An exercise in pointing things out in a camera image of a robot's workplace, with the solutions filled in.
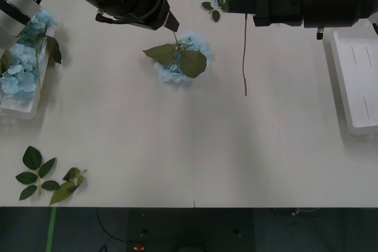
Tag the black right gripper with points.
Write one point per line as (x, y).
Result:
(280, 4)

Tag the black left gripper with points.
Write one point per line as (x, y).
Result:
(159, 13)

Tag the dark green leaf twig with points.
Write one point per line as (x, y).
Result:
(32, 157)
(215, 16)

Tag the shallow white box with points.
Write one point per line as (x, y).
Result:
(360, 86)
(17, 110)

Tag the pale green leaf twig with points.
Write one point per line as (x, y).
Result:
(63, 190)

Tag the green tape strip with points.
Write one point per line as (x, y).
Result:
(51, 228)

